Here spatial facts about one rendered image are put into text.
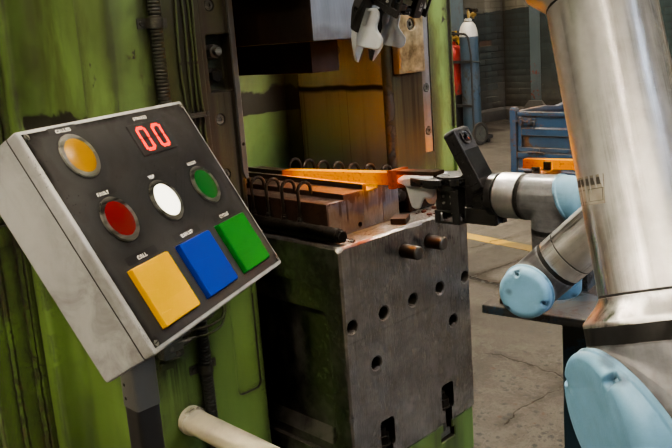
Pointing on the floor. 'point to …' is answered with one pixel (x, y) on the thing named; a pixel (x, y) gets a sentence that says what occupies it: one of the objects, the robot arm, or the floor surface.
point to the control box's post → (143, 405)
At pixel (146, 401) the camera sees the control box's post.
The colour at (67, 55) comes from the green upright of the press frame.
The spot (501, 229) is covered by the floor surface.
